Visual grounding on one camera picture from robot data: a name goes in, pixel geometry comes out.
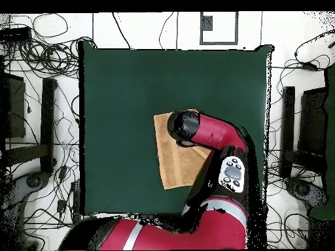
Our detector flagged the tangled black cable bundle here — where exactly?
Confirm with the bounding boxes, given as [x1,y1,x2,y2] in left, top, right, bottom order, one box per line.
[2,36,97,79]

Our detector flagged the dark green table cloth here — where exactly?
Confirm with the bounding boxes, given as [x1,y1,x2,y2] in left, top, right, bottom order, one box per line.
[78,40,275,217]

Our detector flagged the thin black cable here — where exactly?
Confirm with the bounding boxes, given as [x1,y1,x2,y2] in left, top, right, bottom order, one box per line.
[158,11,175,50]
[111,11,132,50]

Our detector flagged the green cloth cover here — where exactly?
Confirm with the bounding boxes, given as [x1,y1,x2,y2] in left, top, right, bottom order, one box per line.
[309,63,335,221]

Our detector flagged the tan terry towel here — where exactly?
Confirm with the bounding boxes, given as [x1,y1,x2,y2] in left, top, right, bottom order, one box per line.
[153,109,213,190]

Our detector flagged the small grey square plate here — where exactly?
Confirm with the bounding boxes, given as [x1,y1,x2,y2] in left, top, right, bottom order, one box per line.
[202,15,213,31]

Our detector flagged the black power strip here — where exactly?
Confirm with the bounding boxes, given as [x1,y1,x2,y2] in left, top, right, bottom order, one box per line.
[70,180,81,224]
[0,26,33,44]

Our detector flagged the black flat panel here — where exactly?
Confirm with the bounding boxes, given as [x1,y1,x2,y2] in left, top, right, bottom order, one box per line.
[0,73,27,139]
[298,87,328,158]

